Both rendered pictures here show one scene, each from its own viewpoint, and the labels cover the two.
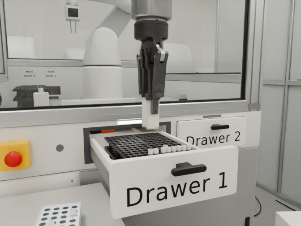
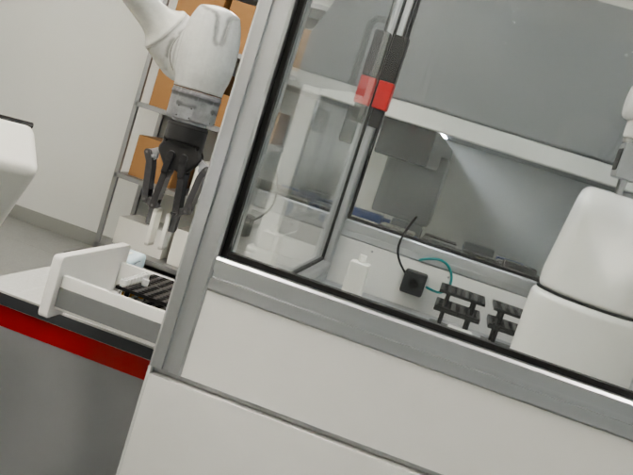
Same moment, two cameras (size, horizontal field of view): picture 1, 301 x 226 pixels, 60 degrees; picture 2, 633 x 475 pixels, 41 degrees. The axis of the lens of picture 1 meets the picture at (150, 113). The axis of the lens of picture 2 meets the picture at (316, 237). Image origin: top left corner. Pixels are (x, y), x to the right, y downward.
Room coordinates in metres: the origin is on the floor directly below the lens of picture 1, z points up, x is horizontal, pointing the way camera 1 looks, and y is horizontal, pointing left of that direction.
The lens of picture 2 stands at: (1.64, -1.18, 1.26)
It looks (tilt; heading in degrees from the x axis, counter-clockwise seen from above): 7 degrees down; 121
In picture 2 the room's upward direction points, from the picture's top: 18 degrees clockwise
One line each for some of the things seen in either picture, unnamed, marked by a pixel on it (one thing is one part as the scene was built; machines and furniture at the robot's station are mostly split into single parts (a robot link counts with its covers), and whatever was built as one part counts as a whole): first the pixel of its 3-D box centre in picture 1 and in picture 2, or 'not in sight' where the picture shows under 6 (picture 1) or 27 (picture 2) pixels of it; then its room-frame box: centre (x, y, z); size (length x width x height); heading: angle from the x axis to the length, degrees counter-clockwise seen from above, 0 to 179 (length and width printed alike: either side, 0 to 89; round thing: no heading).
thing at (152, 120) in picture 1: (152, 114); (154, 226); (0.59, -0.01, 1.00); 0.03 x 0.01 x 0.07; 112
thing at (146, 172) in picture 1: (179, 178); (88, 276); (0.52, -0.06, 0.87); 0.29 x 0.02 x 0.11; 112
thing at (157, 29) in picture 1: (151, 43); (182, 146); (0.59, 0.00, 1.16); 0.08 x 0.07 x 0.09; 22
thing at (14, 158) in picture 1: (13, 158); not in sight; (0.64, 0.35, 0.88); 0.04 x 0.03 x 0.04; 112
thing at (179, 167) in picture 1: (186, 167); not in sight; (0.49, -0.07, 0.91); 0.07 x 0.04 x 0.01; 112
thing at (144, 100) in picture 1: (148, 112); (167, 231); (0.61, 0.01, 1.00); 0.03 x 0.01 x 0.07; 112
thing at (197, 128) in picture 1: (212, 133); not in sight; (0.93, -0.23, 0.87); 0.29 x 0.02 x 0.11; 112
